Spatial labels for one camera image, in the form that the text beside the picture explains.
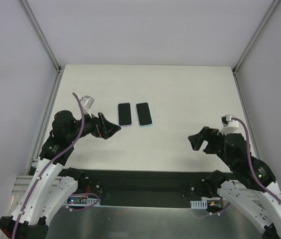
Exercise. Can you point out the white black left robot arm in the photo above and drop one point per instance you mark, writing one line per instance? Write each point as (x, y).
(38, 206)

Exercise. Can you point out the slotted cable duct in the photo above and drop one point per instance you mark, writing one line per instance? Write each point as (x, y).
(199, 205)
(90, 201)

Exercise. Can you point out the lavender phone case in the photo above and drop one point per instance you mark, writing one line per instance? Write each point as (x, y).
(125, 125)

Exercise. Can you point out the light blue phone case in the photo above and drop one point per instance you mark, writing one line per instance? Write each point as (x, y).
(145, 125)

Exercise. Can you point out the aluminium frame rail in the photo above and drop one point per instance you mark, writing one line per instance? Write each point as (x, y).
(22, 183)

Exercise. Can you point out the black phone blue edge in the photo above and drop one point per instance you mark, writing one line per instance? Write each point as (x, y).
(125, 114)

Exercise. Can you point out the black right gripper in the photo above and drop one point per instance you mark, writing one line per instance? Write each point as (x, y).
(207, 140)

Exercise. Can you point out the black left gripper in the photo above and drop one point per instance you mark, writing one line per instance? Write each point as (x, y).
(102, 126)

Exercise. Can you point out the left slotted cable duct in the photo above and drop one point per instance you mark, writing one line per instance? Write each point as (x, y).
(90, 201)

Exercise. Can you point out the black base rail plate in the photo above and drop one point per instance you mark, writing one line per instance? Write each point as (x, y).
(135, 188)

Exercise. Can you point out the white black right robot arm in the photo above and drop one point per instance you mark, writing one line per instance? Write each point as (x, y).
(250, 186)

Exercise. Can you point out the right slotted cable duct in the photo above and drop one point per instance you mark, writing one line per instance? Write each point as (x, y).
(199, 205)

